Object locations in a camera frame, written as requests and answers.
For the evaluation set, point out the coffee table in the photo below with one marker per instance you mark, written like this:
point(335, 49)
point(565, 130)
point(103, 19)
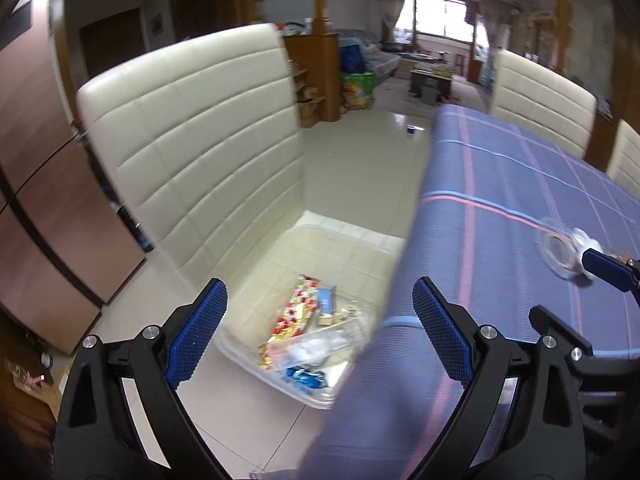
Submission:
point(431, 77)

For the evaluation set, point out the red gold checkered wrapper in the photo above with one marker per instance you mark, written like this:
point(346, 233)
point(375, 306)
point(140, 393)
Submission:
point(292, 322)

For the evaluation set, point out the window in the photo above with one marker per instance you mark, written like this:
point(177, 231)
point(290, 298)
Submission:
point(442, 17)

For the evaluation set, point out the wooden partition cabinet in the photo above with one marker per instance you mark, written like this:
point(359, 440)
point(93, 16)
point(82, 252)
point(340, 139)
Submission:
point(325, 75)

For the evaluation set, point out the clear plastic storage bin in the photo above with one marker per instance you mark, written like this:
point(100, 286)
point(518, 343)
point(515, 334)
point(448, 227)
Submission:
point(280, 265)

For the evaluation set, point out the small blue floor object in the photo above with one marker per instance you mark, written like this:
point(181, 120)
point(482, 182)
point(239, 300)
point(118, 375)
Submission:
point(411, 130)

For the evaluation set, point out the blue bag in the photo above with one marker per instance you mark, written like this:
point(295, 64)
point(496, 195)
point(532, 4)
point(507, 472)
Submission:
point(352, 57)

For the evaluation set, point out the cream quilted dining chair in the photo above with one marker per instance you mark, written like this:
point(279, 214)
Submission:
point(540, 100)
point(200, 145)
point(627, 160)

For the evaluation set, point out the brown refrigerator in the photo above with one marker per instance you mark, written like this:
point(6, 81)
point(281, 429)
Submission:
point(55, 200)

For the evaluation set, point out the blue plaid tablecloth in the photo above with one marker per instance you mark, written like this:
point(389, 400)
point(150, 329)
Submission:
point(500, 195)

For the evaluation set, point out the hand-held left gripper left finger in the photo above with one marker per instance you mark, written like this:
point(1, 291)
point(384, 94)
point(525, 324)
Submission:
point(197, 335)

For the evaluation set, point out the colourful woven bag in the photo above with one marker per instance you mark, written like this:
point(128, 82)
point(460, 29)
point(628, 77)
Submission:
point(357, 91)

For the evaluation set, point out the blue foil wrapper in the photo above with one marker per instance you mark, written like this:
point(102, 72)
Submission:
point(305, 379)

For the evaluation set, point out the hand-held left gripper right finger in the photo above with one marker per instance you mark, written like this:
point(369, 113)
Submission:
point(442, 332)

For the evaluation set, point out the grey sofa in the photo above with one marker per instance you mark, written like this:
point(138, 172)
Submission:
point(380, 57)

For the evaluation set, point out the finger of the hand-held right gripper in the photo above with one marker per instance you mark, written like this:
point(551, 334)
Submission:
point(565, 327)
point(607, 267)

